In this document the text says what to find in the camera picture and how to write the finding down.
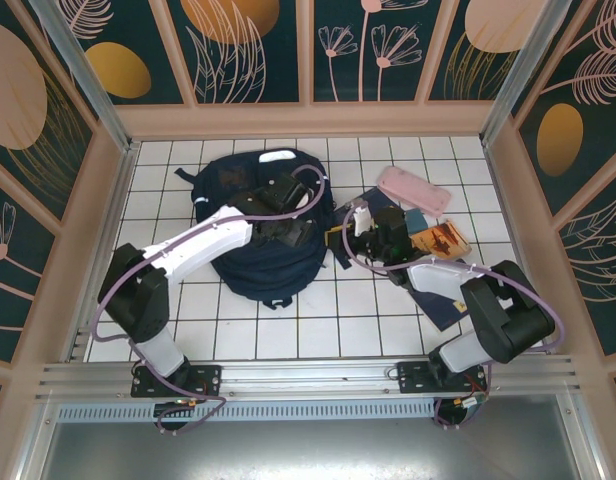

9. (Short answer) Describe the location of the small teal notebook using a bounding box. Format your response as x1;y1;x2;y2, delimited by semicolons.
405;207;430;236

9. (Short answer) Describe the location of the navy book with yellow label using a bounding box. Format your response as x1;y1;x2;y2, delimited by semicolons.
325;186;407;271
411;285;472;332

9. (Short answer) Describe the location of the navy blue backpack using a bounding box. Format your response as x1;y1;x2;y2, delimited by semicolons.
175;148;334;309

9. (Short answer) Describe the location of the pink pencil case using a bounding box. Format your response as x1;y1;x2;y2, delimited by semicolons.
376;165;452;219

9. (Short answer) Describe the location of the orange book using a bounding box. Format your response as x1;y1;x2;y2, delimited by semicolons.
410;219;473;261

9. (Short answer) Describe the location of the small green circuit board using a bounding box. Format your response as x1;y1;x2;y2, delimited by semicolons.
452;393;489;416

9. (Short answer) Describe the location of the aluminium mounting rail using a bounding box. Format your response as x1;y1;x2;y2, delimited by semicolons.
35;353;582;401

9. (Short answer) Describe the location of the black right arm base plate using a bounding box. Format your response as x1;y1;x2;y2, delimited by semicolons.
396;360;489;396

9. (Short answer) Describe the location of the slotted grey cable duct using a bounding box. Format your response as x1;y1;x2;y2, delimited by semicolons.
55;399;439;424

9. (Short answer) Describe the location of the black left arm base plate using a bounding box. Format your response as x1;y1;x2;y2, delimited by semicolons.
131;364;223;399

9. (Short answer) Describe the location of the aluminium side rail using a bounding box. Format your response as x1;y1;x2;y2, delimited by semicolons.
65;142;142;362

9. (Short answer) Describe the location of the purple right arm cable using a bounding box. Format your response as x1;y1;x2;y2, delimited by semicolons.
341;202;567;431

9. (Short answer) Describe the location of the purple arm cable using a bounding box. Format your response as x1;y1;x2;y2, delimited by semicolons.
341;202;567;431
90;166;329;435

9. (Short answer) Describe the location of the aluminium corner post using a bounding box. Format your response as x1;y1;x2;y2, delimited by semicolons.
479;0;573;149
27;0;140;156

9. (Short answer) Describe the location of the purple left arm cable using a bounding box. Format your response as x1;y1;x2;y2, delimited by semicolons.
90;166;329;435

